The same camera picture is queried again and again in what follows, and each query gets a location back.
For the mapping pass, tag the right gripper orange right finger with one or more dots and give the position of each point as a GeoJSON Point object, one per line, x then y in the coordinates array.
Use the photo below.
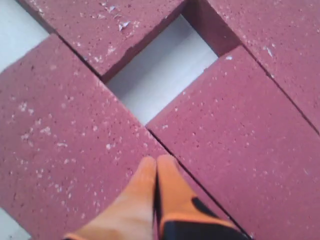
{"type": "Point", "coordinates": [182, 215]}

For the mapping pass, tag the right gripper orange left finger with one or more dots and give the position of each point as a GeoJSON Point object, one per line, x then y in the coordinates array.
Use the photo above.
{"type": "Point", "coordinates": [131, 215]}

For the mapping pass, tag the large front red brick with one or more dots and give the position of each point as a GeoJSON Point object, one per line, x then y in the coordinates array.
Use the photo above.
{"type": "Point", "coordinates": [68, 146]}

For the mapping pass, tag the red brick moved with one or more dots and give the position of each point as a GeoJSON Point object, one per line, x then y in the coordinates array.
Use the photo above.
{"type": "Point", "coordinates": [251, 149]}

